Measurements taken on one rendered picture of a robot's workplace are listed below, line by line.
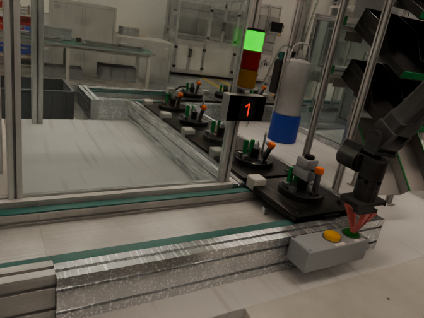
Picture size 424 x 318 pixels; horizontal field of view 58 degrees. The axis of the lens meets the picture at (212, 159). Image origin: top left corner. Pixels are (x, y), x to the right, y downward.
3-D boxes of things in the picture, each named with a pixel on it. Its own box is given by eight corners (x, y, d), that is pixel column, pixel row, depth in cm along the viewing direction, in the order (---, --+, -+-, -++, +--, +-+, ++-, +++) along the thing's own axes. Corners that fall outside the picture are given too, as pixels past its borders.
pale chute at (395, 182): (400, 195, 123) (411, 190, 120) (368, 195, 119) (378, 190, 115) (375, 118, 134) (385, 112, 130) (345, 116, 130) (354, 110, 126)
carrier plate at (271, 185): (355, 214, 113) (358, 207, 112) (294, 224, 101) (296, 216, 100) (301, 180, 132) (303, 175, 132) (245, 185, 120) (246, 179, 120)
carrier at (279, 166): (299, 178, 134) (307, 145, 129) (242, 183, 122) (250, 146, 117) (259, 154, 153) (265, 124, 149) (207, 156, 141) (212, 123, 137)
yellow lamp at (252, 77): (257, 89, 106) (261, 71, 104) (243, 88, 103) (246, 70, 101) (248, 85, 110) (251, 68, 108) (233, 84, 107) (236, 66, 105)
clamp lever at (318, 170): (319, 193, 111) (325, 168, 108) (314, 194, 110) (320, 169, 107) (310, 188, 114) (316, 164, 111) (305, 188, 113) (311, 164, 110)
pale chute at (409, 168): (427, 191, 131) (438, 187, 127) (398, 191, 126) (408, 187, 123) (402, 119, 142) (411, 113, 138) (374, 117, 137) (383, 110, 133)
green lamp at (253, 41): (265, 52, 102) (269, 33, 101) (250, 50, 100) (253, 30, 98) (254, 49, 106) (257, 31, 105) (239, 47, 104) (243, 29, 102)
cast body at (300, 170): (317, 181, 113) (323, 159, 110) (306, 182, 111) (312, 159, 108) (298, 170, 119) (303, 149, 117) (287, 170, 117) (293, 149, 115)
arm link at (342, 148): (382, 131, 86) (404, 136, 90) (344, 117, 95) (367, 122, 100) (361, 180, 89) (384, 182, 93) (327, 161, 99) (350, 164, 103)
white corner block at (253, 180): (264, 190, 119) (267, 178, 118) (253, 192, 117) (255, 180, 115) (256, 184, 123) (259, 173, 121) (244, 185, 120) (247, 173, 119)
